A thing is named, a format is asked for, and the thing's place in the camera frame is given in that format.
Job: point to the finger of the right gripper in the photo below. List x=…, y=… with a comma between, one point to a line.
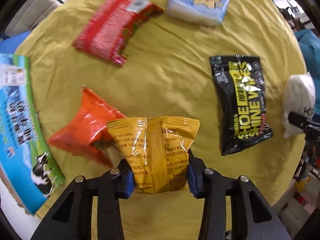
x=302, y=122

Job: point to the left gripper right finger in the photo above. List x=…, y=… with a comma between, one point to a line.
x=252, y=216

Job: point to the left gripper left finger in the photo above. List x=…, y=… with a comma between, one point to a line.
x=71, y=215

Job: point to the white pouch with black letters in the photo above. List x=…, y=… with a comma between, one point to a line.
x=299, y=97

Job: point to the yellow snack packet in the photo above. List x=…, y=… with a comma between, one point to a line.
x=156, y=149

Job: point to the orange snack packet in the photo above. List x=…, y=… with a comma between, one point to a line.
x=87, y=127

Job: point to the black shoe wipes pack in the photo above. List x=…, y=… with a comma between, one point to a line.
x=240, y=84

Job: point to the blue tissue pack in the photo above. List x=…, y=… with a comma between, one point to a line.
x=202, y=12

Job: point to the red snack packet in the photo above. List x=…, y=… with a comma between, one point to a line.
x=108, y=31

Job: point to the teal bean bag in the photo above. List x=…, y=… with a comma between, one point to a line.
x=309, y=45

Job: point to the cardboard box with cow print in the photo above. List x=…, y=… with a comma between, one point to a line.
x=28, y=169

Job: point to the yellow tablecloth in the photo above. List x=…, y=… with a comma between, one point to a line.
x=168, y=73

